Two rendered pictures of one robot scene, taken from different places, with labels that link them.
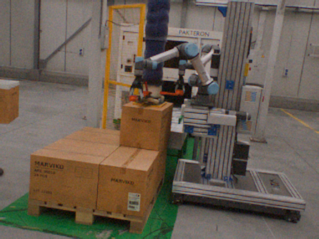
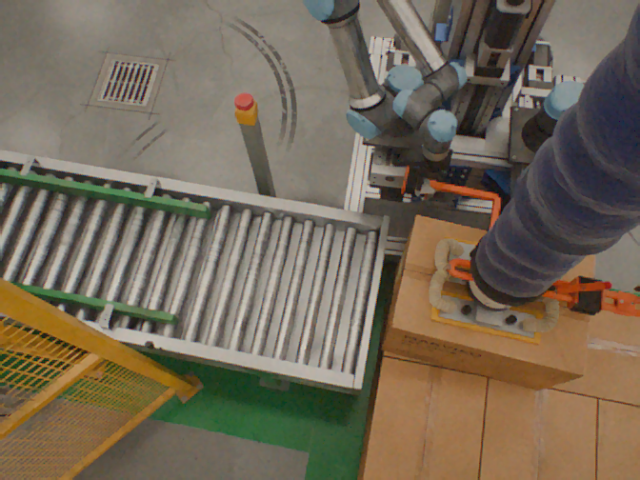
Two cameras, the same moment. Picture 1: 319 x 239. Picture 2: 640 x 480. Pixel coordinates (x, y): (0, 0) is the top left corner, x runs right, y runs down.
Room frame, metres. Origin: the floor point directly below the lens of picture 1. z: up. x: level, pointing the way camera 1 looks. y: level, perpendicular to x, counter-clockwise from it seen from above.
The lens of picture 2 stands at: (3.94, 0.67, 2.68)
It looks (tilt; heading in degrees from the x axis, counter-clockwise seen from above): 68 degrees down; 277
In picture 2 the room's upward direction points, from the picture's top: 4 degrees counter-clockwise
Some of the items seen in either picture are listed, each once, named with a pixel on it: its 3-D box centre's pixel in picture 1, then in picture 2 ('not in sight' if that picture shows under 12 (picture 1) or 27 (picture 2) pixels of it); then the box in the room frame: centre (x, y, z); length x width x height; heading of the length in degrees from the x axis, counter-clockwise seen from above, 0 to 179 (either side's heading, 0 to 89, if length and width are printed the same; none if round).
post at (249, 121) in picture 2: (197, 132); (262, 172); (4.31, -0.50, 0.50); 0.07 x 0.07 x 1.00; 82
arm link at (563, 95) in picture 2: (204, 86); (565, 107); (3.26, -0.39, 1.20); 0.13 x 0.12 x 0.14; 21
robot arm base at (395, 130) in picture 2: not in sight; (399, 110); (3.76, -0.44, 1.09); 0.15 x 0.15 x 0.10
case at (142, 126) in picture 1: (147, 122); (480, 306); (3.44, 0.14, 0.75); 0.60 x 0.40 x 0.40; 168
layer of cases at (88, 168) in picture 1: (109, 163); (523, 418); (3.19, 0.48, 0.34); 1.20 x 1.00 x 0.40; 172
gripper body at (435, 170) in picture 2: (180, 79); (433, 162); (3.68, -0.17, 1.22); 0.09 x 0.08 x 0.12; 169
